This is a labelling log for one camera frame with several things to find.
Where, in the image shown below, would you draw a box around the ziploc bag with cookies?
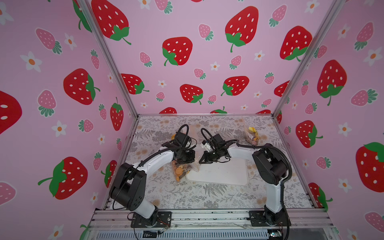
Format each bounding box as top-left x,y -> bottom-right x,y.
171,161 -> 200,182

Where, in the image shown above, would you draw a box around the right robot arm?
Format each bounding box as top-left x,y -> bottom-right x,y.
199,134 -> 293,227

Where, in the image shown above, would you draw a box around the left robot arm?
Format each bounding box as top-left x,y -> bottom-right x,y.
109,132 -> 195,222

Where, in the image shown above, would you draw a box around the ziploc bag far right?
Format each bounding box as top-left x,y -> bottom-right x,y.
244,123 -> 260,146

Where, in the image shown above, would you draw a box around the white plastic tray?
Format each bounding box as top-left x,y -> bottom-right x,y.
186,158 -> 249,186

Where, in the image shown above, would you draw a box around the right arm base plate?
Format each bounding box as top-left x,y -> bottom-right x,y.
249,210 -> 292,227

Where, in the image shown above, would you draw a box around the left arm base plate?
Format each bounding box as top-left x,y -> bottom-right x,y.
131,211 -> 172,228

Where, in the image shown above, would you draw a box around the aluminium front rail frame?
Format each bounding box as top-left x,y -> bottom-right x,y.
81,209 -> 341,240

